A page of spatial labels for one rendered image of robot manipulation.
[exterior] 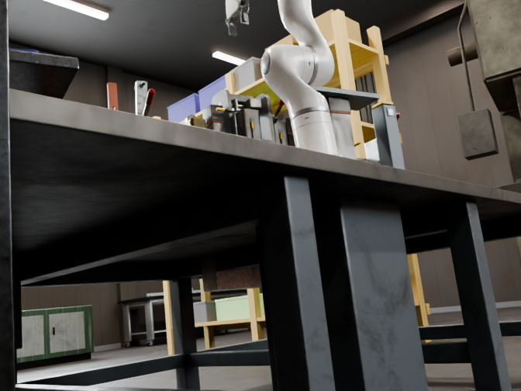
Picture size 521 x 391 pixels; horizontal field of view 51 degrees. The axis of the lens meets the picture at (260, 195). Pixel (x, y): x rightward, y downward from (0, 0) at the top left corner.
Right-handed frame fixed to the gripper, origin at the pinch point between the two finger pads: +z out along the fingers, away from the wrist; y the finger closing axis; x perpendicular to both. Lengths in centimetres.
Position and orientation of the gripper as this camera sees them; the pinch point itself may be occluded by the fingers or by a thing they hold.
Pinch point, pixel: (238, 27)
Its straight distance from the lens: 217.3
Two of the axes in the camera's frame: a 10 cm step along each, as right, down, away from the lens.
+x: -8.5, -0.1, -5.2
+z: 1.1, 9.8, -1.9
